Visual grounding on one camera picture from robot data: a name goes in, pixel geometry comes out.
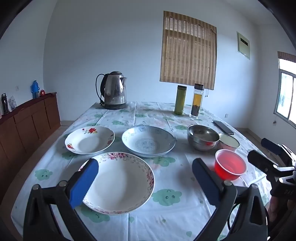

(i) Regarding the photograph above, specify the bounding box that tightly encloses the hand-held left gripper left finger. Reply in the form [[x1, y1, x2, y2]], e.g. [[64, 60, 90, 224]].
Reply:
[[23, 158, 100, 241]]

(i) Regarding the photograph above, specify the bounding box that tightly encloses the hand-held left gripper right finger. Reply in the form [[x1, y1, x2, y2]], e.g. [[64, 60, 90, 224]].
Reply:
[[192, 158, 269, 241]]

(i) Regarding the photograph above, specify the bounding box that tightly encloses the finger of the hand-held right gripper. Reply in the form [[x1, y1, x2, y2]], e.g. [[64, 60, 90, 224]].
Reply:
[[261, 138, 296, 166], [247, 150, 296, 186]]

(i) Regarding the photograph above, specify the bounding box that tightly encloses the white enamel bowl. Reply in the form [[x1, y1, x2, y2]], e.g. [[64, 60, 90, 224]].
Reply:
[[218, 133, 240, 153]]

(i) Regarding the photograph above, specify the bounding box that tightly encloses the white plate pink floral rim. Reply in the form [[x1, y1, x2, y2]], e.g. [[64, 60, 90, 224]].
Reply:
[[79, 152, 155, 215]]

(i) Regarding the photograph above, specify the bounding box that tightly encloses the white plate with red flowers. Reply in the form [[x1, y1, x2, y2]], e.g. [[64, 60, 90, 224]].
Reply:
[[64, 126, 115, 155]]

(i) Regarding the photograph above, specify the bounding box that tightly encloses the stainless steel bowl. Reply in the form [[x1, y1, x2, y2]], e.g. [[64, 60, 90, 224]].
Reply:
[[187, 125, 220, 152]]

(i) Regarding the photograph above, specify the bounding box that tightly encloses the blue patterned plate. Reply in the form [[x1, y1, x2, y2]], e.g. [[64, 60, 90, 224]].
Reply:
[[122, 125, 175, 158]]

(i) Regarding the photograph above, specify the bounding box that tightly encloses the person's right hand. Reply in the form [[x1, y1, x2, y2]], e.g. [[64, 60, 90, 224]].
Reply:
[[268, 197, 289, 224]]

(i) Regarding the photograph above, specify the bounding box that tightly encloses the cloud print tablecloth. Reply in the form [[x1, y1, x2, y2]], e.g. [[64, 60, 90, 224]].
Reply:
[[10, 101, 275, 241]]

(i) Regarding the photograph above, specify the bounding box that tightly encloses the window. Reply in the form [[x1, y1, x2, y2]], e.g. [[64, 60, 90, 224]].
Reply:
[[273, 58, 296, 130]]

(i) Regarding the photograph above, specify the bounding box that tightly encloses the black smartphone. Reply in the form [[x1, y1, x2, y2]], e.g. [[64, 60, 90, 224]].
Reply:
[[213, 120, 235, 135]]

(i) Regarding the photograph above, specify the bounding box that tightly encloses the glass tea bottle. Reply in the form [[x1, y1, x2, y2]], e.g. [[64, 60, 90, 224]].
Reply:
[[190, 84, 205, 118]]

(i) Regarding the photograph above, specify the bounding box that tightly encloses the brown wooden sideboard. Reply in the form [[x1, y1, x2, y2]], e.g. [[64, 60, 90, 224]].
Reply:
[[0, 92, 61, 204]]

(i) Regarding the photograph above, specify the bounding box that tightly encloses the green thermos bottle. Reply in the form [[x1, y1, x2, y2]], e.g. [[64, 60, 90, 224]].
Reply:
[[174, 85, 187, 115]]

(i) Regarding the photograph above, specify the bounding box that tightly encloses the small bamboo blind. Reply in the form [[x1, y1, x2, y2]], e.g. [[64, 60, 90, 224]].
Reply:
[[277, 51, 296, 63]]

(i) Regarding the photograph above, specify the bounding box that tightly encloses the stainless steel electric kettle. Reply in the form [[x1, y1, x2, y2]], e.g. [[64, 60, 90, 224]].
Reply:
[[96, 71, 128, 110]]

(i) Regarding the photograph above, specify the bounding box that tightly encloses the blue flask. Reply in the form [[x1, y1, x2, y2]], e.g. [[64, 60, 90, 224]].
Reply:
[[31, 80, 40, 99]]

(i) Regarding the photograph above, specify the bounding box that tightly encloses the black bottle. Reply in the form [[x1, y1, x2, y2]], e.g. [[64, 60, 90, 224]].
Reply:
[[1, 93, 10, 114]]

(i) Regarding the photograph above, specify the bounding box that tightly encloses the large bamboo blind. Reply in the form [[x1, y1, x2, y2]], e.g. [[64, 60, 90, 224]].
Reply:
[[159, 11, 217, 90]]

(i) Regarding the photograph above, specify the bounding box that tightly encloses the black cable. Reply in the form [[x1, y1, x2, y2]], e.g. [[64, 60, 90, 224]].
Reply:
[[228, 203, 243, 232]]

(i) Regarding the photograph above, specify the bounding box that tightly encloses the white wall panel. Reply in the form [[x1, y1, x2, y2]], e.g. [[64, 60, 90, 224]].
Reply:
[[237, 31, 251, 61]]

